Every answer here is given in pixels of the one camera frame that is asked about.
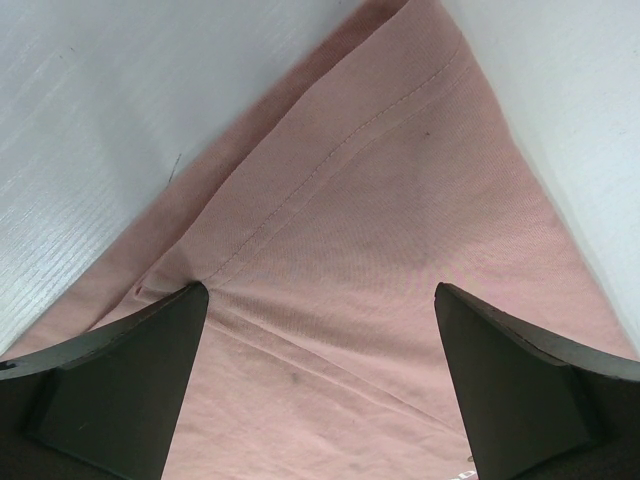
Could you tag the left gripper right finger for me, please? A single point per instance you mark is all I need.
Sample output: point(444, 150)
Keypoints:
point(537, 405)

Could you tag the pink t shirt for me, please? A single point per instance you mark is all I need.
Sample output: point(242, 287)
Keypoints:
point(321, 225)

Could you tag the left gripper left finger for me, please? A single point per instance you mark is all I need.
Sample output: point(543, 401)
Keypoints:
point(105, 404)

